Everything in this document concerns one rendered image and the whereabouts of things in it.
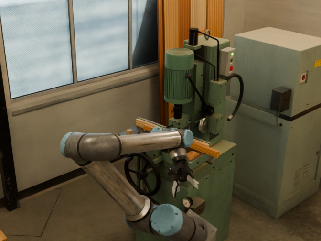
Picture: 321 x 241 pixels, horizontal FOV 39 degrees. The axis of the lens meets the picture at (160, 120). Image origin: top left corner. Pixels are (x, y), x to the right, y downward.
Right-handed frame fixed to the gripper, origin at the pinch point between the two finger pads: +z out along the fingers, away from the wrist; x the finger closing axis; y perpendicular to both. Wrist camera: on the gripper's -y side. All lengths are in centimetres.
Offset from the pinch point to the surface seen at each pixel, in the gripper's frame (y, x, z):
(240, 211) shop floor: 152, 40, -13
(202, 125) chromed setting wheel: 41, 0, -50
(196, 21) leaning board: 146, 28, -200
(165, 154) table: 27, 23, -36
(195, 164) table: 33.1, 7.8, -24.6
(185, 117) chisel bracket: 35, 7, -57
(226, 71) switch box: 41, -26, -77
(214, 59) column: 32, -24, -83
